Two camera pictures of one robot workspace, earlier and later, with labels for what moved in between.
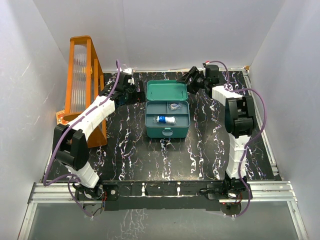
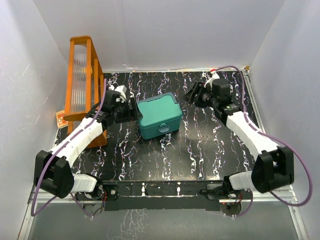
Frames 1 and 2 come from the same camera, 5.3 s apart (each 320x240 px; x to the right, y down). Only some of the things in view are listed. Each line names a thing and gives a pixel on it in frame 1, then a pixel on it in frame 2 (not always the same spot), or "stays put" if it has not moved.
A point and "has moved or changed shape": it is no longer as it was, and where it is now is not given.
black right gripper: (193, 73) → (198, 89)
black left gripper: (139, 95) → (131, 115)
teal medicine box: (167, 110) has moved or changed shape
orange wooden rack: (85, 82) stays put
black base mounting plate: (160, 195) stays put
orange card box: (60, 117) stays put
